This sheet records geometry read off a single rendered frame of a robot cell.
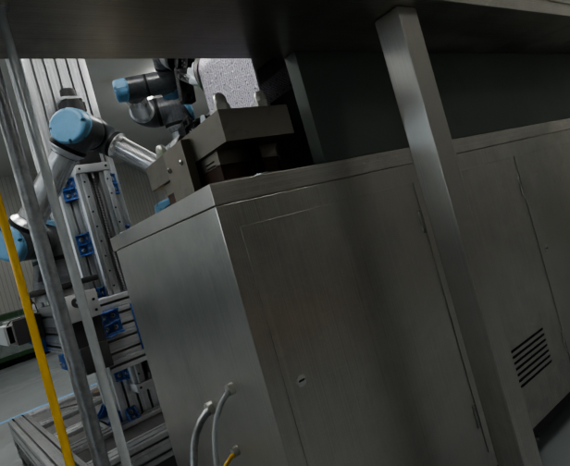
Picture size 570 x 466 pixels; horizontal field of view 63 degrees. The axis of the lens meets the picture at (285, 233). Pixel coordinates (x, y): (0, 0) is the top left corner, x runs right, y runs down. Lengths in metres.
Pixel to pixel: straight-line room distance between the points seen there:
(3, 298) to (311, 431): 8.85
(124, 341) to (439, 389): 1.14
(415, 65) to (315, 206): 0.33
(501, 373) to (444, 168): 0.40
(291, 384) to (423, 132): 0.53
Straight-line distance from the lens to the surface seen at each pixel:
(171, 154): 1.01
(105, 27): 0.77
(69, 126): 1.59
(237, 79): 1.16
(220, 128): 0.86
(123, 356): 1.83
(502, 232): 1.42
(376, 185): 1.05
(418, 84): 0.95
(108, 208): 1.99
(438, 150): 0.94
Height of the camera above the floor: 0.79
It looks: level
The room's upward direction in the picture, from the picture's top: 16 degrees counter-clockwise
